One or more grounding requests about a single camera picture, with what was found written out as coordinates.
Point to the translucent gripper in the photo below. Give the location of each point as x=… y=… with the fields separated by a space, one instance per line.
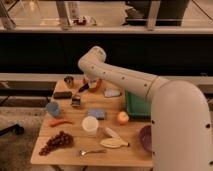
x=92 y=82

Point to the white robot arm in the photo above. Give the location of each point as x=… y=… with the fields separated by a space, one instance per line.
x=181 y=125

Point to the small metal cup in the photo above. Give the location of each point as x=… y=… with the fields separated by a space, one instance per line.
x=69 y=80

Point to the white paper cup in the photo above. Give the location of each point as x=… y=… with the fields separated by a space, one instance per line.
x=90 y=125

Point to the blue cup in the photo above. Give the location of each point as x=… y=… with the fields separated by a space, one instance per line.
x=53 y=109

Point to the red bowl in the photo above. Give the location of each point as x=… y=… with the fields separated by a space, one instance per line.
x=92 y=90

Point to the white grey cloth piece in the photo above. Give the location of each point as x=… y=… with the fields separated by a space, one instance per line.
x=109 y=93

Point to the blue sponge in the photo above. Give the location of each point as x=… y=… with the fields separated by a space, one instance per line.
x=97 y=113

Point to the black rectangular block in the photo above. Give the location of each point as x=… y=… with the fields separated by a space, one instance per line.
x=62 y=95

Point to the wooden table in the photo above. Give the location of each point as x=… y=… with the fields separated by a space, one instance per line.
x=132 y=156

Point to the orange apple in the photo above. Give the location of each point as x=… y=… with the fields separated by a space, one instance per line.
x=122 y=118

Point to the green plastic tray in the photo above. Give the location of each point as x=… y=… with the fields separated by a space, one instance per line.
x=137 y=107

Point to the orange carrot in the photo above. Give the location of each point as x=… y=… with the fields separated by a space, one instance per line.
x=58 y=122

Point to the beige banana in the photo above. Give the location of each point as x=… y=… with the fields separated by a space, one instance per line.
x=114 y=140

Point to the purple grape bunch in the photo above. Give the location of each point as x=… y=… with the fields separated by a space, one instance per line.
x=62 y=139

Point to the metal spoon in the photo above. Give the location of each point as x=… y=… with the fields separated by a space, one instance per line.
x=83 y=152

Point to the purple bowl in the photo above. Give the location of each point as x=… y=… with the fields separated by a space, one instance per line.
x=146 y=138

